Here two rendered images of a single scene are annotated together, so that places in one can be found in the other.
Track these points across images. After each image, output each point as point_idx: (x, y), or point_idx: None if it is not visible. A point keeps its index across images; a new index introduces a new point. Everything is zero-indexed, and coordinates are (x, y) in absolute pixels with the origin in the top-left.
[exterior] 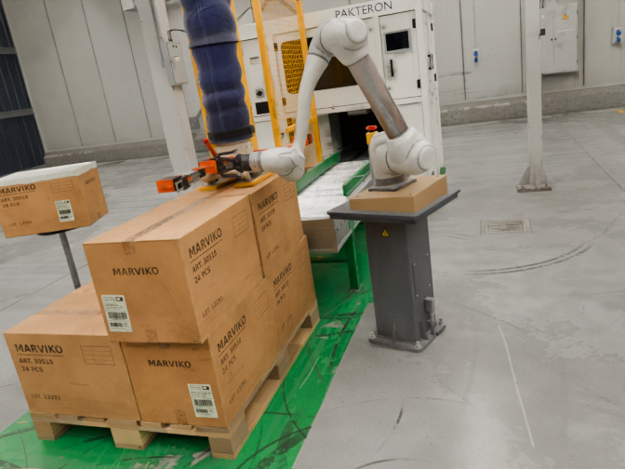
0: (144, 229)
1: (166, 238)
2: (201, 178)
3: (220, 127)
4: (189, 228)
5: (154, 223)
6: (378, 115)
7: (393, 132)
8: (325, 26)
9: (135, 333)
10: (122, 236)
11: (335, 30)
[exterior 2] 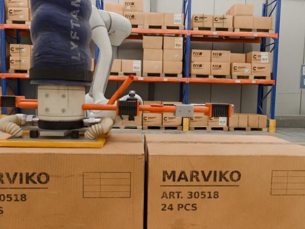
0: (265, 144)
1: (274, 137)
2: (104, 127)
3: (91, 67)
4: (248, 136)
5: (247, 144)
6: (105, 82)
7: (104, 94)
8: (115, 14)
9: None
10: (291, 146)
11: (127, 22)
